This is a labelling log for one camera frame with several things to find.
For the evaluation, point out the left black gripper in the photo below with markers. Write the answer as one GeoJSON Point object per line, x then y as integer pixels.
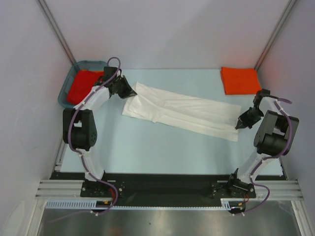
{"type": "Point", "coordinates": [128, 92]}

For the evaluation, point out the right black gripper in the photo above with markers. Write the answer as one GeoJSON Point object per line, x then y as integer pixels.
{"type": "Point", "coordinates": [243, 122]}

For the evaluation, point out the white printed t shirt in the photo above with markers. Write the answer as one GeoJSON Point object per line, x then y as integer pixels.
{"type": "Point", "coordinates": [190, 113]}

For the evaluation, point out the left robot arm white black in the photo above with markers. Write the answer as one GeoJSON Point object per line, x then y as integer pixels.
{"type": "Point", "coordinates": [79, 128]}

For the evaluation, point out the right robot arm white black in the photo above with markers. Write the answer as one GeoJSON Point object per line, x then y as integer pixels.
{"type": "Point", "coordinates": [274, 136]}

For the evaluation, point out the folded orange t shirt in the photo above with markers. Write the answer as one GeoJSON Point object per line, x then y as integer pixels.
{"type": "Point", "coordinates": [239, 81]}

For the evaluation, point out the teal plastic basket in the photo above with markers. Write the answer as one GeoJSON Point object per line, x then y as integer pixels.
{"type": "Point", "coordinates": [81, 65]}

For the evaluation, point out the red t shirt in basket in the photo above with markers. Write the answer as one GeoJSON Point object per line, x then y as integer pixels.
{"type": "Point", "coordinates": [81, 86]}

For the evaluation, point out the orange t shirt in basket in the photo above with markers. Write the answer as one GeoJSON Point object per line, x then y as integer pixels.
{"type": "Point", "coordinates": [97, 71]}

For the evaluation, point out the aluminium front rail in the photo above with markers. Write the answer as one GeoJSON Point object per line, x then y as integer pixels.
{"type": "Point", "coordinates": [280, 190]}

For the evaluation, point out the left aluminium corner post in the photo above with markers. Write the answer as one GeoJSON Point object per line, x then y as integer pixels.
{"type": "Point", "coordinates": [46, 11]}

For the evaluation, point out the aluminium corner post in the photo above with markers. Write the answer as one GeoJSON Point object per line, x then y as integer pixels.
{"type": "Point", "coordinates": [46, 11]}
{"type": "Point", "coordinates": [276, 32]}

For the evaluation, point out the right aluminium corner post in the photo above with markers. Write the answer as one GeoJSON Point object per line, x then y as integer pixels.
{"type": "Point", "coordinates": [276, 32]}

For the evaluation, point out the slotted grey cable duct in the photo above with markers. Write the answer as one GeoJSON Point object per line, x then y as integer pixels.
{"type": "Point", "coordinates": [73, 203]}

